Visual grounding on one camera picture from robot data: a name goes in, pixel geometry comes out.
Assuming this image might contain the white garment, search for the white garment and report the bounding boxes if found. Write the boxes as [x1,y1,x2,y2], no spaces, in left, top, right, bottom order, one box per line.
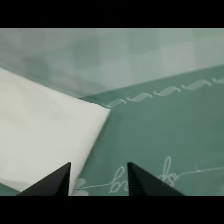
[0,67,111,193]

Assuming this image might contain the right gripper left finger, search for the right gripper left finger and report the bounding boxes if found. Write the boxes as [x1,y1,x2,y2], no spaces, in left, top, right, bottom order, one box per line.
[17,162,72,197]

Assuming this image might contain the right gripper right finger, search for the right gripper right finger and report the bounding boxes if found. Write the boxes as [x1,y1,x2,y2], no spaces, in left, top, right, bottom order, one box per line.
[127,162,185,197]

